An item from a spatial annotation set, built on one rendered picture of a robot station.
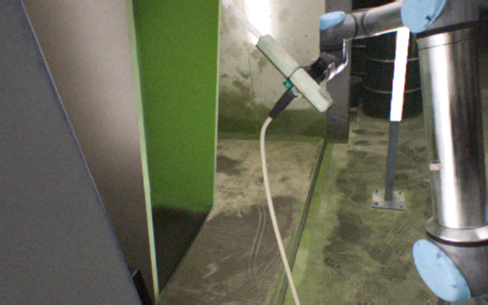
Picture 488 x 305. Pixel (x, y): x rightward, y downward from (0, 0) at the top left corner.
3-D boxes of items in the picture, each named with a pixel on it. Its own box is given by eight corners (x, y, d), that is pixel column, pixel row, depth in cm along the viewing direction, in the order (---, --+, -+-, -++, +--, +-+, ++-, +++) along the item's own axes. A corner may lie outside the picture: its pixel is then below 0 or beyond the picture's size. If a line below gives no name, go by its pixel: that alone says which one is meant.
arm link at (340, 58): (326, 44, 139) (326, 69, 144) (312, 52, 130) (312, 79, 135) (349, 45, 134) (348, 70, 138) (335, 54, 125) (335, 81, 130)
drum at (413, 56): (356, 103, 390) (358, 19, 348) (411, 98, 383) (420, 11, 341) (368, 125, 339) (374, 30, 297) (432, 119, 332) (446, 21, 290)
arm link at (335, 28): (343, 8, 131) (342, 43, 137) (313, 13, 130) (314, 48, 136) (356, 12, 123) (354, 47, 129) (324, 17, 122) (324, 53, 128)
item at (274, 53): (298, 137, 125) (339, 98, 108) (291, 143, 122) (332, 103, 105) (208, 41, 130) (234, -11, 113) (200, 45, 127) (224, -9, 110)
